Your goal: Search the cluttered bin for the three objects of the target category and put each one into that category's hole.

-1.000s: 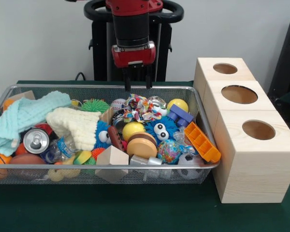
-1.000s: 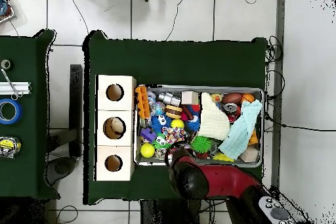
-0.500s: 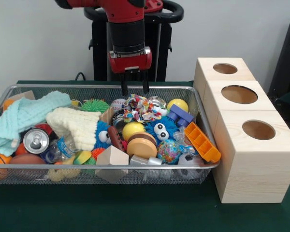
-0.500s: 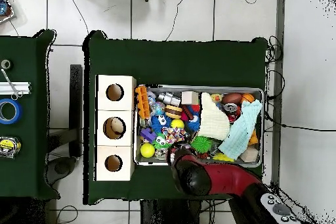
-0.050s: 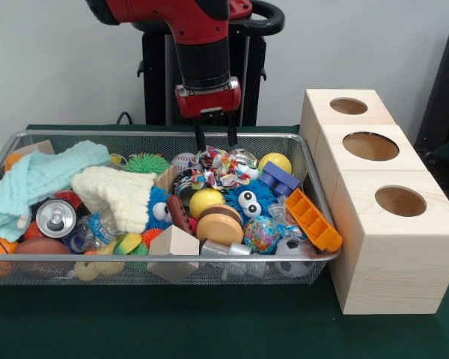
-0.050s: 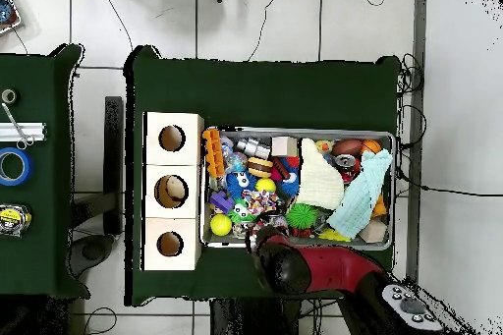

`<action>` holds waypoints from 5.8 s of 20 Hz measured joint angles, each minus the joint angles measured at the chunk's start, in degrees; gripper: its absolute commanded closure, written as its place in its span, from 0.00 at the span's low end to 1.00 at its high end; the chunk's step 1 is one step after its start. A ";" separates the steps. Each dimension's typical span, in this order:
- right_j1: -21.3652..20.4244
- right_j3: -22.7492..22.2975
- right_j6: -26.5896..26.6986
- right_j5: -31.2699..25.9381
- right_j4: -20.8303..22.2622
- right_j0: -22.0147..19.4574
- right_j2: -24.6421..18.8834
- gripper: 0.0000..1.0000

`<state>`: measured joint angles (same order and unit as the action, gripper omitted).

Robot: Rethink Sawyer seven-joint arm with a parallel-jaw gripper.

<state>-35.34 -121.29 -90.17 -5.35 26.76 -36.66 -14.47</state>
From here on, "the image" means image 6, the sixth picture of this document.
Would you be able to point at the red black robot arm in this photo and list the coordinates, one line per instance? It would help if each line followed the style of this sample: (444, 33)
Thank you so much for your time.
(334, 268)

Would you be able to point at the wooden box with three holes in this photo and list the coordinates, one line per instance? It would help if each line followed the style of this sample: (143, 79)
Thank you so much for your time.
(188, 142)

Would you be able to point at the clear mesh bin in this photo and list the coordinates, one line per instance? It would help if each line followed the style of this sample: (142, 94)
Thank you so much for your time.
(224, 241)

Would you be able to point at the small cluttered tray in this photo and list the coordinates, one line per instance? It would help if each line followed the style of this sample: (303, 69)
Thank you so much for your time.
(10, 20)

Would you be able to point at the toy burger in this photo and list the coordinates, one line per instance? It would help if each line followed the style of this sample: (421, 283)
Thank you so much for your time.
(259, 167)

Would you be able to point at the yellow ball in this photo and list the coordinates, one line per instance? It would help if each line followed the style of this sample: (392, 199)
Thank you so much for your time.
(266, 185)
(221, 225)

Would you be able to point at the plain wooden block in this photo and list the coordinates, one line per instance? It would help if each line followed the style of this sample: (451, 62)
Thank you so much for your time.
(283, 146)

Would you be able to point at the purple toy block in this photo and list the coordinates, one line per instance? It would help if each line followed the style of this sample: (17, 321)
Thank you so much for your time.
(222, 201)

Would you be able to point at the cream knitted cloth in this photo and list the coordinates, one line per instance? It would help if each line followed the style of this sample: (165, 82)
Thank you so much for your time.
(318, 181)

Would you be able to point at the dark green tablecloth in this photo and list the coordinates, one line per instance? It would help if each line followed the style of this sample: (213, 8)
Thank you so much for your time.
(275, 95)
(47, 252)

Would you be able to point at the silver-topped soda can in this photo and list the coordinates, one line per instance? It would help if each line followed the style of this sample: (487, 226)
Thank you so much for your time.
(346, 162)

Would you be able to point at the mint green knitted cloth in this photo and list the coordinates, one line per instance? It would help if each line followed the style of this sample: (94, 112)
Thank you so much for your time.
(361, 193)

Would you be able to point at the blue tape roll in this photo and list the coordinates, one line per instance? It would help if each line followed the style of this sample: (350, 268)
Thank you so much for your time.
(27, 166)

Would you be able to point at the metal scissors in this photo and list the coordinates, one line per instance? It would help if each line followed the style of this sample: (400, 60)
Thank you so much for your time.
(15, 126)

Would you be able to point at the yellow tape measure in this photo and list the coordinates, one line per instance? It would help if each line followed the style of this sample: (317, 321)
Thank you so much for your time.
(11, 217)

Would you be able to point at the small grey tape roll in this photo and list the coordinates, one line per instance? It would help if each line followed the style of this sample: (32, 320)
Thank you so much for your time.
(8, 96)

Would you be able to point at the aluminium rail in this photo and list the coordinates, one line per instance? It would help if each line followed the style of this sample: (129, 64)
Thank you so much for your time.
(35, 131)

